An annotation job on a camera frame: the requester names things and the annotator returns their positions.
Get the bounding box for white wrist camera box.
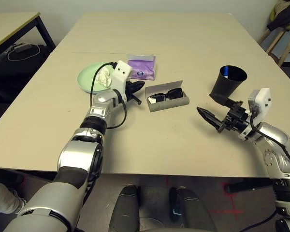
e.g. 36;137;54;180
239;87;273;141
110;60;133;100

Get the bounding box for dark jacket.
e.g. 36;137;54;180
267;0;290;31

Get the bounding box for beige side table black frame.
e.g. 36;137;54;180
0;12;56;61

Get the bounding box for light green plate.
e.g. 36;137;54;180
76;61;119;94

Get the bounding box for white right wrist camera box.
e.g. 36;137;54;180
239;87;273;141

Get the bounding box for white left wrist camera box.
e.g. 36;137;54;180
110;60;133;100

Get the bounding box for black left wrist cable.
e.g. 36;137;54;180
90;62;127;130

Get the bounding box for black table foot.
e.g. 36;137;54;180
0;169;27;187
226;177;276;194

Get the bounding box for black pen cup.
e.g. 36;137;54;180
209;65;247;107

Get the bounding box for grey glasses case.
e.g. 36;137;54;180
145;80;190;113

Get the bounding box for bystander in grey trousers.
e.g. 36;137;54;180
0;180;27;215

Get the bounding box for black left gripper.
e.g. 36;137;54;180
124;81;145;106

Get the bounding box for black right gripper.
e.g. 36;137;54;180
196;98;251;133

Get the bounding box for dark grey robot left leg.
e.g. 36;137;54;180
110;185;141;232

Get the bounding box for purple tissue pack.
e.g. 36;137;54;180
127;53;158;81

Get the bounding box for wooden stool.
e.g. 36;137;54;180
258;23;290;67

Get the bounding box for white power adapter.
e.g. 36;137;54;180
13;43;29;53

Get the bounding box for black sunglasses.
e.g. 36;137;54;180
147;88;184;104

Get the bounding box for black bag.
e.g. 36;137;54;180
0;43;54;97

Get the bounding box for light blue plate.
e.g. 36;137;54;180
77;79;113;95

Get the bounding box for dark grey robot right leg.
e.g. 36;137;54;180
169;186;217;232

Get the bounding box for white tissue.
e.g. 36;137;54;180
96;69;112;87

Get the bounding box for dark grey robot leg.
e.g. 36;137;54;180
110;185;141;232
169;186;217;232

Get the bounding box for white adapter cable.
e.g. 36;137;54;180
7;43;41;61

